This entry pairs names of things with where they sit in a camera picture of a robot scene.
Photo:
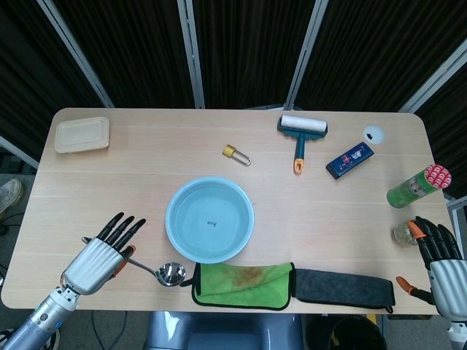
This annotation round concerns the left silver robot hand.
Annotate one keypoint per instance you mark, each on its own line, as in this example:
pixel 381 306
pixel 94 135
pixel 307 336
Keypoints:
pixel 95 264

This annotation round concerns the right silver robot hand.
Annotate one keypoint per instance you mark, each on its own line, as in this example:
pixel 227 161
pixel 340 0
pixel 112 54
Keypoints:
pixel 447 280

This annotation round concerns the metal ladle black handle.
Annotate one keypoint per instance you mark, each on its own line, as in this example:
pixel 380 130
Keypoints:
pixel 171 274

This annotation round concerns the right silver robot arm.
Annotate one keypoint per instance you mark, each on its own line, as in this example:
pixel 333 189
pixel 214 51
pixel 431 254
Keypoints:
pixel 459 335

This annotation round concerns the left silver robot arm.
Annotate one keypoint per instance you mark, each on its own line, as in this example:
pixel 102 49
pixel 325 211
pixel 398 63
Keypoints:
pixel 36 322

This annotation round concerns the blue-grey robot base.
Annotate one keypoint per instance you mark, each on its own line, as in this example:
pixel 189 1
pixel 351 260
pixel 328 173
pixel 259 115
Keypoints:
pixel 222 331

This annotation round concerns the light blue bowl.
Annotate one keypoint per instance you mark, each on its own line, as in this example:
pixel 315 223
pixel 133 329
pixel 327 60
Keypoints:
pixel 209 220

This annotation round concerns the small clear round jar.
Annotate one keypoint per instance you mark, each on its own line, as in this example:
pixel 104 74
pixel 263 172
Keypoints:
pixel 402 235

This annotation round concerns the green can red lid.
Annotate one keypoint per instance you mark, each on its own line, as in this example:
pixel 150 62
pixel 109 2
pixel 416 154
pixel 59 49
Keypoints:
pixel 412 189

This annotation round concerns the black trash bin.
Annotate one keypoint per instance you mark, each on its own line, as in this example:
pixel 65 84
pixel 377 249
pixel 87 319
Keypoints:
pixel 359 335

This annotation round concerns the dark grey cloth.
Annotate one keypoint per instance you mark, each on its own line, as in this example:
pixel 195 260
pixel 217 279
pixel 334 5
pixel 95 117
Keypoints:
pixel 343 289

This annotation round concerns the beige shoe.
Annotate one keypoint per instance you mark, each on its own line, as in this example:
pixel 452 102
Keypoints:
pixel 9 195

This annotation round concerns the white black sneaker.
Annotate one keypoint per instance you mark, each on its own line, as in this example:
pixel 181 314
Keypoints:
pixel 5 335

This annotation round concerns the beige lunch box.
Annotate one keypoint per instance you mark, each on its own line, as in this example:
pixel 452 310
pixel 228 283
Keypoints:
pixel 82 135

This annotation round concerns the green microfibre cloth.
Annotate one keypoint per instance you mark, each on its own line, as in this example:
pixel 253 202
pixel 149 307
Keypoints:
pixel 241 286

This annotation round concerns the dark blue printed box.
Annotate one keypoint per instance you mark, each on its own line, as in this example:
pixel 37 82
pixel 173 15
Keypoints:
pixel 350 159

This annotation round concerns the yellow padlock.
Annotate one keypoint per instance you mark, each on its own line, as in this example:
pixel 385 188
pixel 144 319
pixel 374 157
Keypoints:
pixel 230 150

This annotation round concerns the teal lint roller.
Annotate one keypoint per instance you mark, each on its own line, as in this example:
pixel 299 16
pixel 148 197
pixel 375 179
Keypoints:
pixel 302 125

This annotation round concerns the grey partition frame post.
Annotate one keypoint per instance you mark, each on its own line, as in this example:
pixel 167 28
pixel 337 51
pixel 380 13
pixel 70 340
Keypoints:
pixel 434 78
pixel 74 53
pixel 191 54
pixel 304 58
pixel 18 151

